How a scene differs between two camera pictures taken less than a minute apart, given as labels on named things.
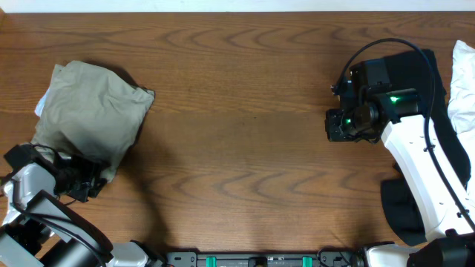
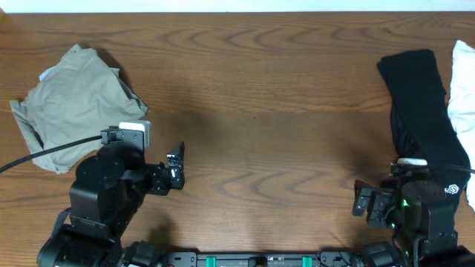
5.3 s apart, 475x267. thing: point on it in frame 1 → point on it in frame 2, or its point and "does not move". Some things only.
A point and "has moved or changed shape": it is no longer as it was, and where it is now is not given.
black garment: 418,70 does not move
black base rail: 325,258 does not move
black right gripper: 334,131 → 381,199
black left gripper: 87,182 → 173,175
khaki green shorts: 93,113 has moved or changed shape
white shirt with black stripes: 41,103 → 42,76
